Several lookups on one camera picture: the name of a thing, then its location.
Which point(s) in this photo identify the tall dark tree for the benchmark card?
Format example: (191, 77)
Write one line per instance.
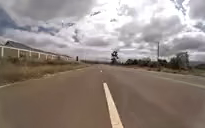
(114, 58)

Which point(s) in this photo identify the white dashed centre line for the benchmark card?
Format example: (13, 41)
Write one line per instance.
(111, 106)

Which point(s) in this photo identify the reddish brown asphalt road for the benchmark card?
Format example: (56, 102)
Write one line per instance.
(73, 106)

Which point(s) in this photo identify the pole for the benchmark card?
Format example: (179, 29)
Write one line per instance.
(158, 50)

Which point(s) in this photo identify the row of dark bushes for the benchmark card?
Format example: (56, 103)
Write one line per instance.
(176, 63)

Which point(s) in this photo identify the dry grass verge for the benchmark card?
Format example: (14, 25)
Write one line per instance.
(190, 71)
(23, 70)

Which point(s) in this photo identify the building with grey roof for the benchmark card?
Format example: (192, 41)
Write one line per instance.
(16, 45)

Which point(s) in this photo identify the white right edge line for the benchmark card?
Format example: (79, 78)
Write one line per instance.
(196, 85)

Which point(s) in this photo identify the wall with pale posts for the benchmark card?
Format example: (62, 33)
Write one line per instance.
(10, 52)

